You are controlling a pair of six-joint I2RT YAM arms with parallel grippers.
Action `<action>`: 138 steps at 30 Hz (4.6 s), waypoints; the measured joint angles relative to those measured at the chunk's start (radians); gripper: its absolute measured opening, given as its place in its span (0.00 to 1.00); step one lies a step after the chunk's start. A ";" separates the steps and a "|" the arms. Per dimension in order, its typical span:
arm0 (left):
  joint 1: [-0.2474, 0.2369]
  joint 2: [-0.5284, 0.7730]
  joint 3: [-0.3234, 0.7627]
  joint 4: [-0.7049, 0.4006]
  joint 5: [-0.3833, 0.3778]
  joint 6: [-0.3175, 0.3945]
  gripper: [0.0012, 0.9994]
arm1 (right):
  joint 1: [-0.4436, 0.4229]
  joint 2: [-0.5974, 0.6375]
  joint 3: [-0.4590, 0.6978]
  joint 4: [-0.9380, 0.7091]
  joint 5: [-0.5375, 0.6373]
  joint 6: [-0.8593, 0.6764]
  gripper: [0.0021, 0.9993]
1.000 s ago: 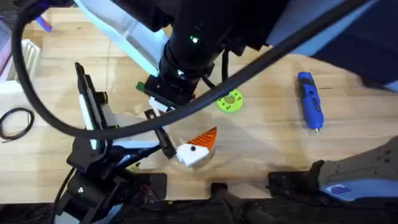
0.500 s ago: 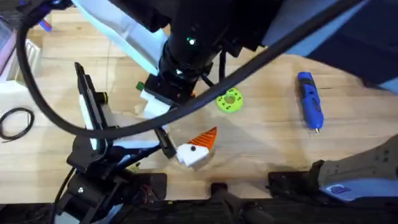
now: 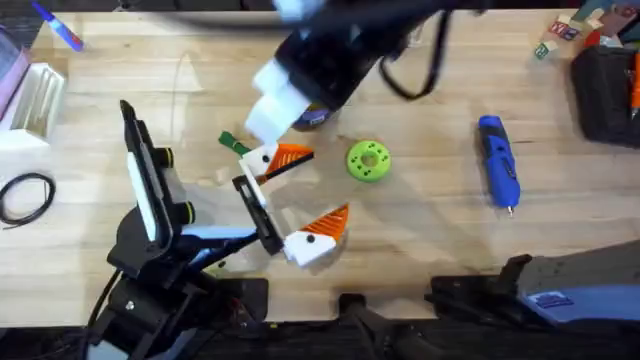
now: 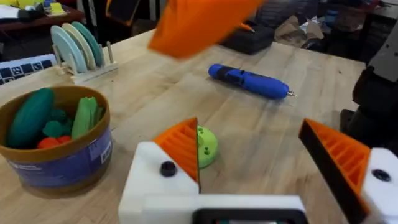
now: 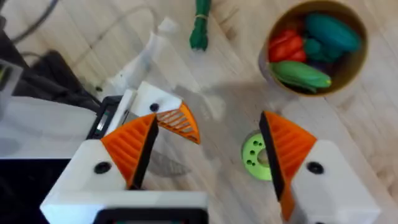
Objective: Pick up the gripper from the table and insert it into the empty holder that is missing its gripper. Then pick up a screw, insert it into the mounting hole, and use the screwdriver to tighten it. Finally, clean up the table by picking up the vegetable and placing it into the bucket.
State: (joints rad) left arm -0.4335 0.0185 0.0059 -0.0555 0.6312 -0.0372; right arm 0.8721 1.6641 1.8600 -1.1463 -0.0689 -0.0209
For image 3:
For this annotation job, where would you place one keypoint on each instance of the black upright wrist plate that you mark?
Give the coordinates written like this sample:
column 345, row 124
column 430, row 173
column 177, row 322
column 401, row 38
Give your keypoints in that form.
column 142, row 195

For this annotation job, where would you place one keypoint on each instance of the black tool bag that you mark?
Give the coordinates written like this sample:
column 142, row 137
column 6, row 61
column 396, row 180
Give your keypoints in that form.
column 602, row 95

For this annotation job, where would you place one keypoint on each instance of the blue marker pen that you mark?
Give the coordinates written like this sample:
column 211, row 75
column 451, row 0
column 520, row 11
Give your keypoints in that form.
column 62, row 31

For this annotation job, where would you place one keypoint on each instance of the green disc with holes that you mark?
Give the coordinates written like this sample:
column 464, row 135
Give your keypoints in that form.
column 361, row 172

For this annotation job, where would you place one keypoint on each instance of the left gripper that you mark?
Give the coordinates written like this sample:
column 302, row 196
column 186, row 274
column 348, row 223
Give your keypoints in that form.
column 220, row 245

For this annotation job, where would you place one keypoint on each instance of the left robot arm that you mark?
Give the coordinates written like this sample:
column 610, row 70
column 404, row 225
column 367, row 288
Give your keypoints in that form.
column 140, row 305

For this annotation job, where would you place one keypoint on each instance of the blue electric screwdriver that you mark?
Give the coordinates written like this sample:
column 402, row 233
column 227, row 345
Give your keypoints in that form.
column 497, row 160

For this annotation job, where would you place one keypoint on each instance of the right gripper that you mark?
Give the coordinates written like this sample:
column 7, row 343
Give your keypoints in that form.
column 330, row 65

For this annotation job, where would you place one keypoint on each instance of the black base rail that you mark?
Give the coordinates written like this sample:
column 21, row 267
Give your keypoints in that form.
column 300, row 345

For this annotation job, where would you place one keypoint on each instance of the pink flat box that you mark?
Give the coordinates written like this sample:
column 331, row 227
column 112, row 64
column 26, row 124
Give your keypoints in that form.
column 10, row 70

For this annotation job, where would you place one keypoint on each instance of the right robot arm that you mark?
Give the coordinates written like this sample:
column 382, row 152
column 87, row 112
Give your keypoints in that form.
column 575, row 295

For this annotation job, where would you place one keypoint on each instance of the toy blocks heap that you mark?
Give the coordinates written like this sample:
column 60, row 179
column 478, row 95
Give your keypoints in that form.
column 567, row 31

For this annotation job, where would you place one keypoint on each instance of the white ribbed box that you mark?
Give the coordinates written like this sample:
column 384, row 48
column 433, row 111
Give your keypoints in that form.
column 37, row 100

